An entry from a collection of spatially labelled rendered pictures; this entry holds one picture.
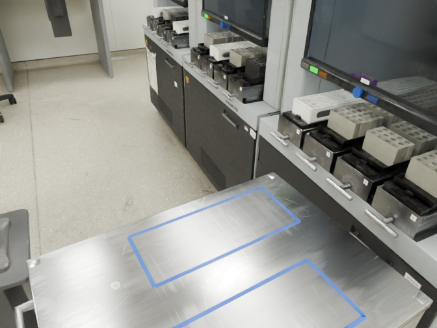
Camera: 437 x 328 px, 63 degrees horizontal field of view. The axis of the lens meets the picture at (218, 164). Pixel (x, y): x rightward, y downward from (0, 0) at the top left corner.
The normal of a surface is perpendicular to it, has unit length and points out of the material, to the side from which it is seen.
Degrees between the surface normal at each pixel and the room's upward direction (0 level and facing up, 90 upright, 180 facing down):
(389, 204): 90
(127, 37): 90
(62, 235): 0
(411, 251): 90
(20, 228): 0
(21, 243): 0
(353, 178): 90
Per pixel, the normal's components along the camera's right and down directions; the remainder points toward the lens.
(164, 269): 0.02, -0.83
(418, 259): -0.90, 0.22
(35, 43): 0.43, 0.51
